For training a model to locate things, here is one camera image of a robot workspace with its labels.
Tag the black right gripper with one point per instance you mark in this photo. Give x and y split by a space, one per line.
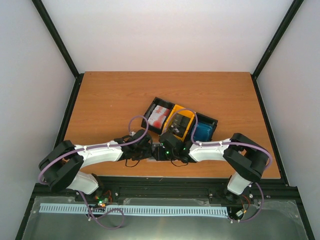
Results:
159 156

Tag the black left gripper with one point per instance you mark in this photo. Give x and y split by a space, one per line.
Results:
148 153

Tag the yellow card bin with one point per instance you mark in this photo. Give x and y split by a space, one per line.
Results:
181 110

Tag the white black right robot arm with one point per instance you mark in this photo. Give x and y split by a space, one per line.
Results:
248 159

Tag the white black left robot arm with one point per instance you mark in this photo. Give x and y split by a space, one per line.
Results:
62 168

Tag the black card stack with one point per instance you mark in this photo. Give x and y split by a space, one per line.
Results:
178 125

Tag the red white card stack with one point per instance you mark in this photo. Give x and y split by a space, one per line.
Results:
158 116

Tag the blue card stack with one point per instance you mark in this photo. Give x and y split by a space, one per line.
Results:
203 132

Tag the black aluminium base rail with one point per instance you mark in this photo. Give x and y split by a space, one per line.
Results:
210 189

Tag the left electronics board with wires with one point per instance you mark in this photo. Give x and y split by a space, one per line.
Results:
104 199

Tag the right connector with wires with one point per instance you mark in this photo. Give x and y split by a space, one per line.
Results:
245 204

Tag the light blue slotted cable duct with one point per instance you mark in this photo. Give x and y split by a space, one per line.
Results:
137 210

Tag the black left frame post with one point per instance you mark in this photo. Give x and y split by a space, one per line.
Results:
44 15

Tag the black frame post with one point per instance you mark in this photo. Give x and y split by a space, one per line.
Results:
44 15
283 26

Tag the black right frame post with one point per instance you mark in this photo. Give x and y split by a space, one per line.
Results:
283 26

